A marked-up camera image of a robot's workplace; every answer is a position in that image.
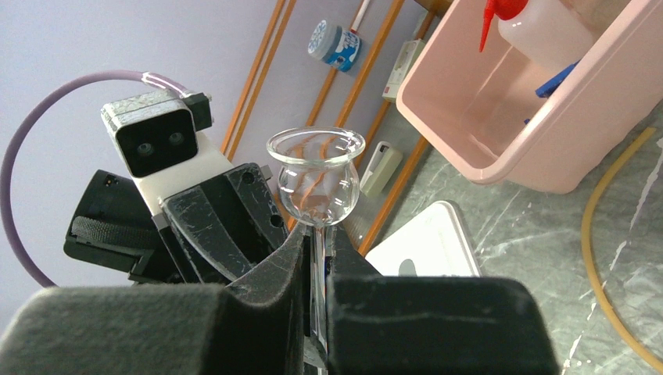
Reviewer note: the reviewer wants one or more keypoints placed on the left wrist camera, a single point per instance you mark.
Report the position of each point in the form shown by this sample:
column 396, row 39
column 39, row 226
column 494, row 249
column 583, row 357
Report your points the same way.
column 159, row 136

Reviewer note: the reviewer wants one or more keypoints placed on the red cap wash bottle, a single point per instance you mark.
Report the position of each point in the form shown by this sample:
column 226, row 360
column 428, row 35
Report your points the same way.
column 547, row 32

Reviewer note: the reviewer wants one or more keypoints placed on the clear glass thistle funnel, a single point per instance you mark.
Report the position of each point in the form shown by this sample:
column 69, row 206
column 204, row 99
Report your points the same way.
column 318, row 185

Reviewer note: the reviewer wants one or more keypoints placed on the white bin lid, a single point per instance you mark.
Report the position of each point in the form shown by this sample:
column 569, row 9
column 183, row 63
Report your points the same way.
column 432, row 244

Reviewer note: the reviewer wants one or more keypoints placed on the blue white round container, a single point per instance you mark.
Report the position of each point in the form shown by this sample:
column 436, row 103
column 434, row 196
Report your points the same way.
column 334, row 45

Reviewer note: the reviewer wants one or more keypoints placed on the red capped marker pen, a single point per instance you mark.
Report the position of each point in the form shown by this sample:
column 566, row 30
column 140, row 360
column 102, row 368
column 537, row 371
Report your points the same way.
column 359, row 16

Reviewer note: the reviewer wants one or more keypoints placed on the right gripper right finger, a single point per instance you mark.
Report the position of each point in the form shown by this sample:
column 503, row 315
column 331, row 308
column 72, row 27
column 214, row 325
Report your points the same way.
column 429, row 325

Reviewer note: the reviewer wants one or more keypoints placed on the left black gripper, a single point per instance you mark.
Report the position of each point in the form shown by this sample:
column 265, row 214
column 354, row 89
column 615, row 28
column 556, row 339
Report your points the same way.
column 215, row 231

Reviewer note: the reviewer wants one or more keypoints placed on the pink plastic bin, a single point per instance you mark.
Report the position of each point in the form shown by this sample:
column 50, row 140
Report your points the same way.
column 479, row 108

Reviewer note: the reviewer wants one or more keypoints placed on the grey white stapler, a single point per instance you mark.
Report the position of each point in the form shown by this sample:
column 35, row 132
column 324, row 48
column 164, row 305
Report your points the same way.
column 382, row 165

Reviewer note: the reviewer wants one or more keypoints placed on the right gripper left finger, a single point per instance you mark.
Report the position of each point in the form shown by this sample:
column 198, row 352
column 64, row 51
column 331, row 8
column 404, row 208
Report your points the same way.
column 253, row 325

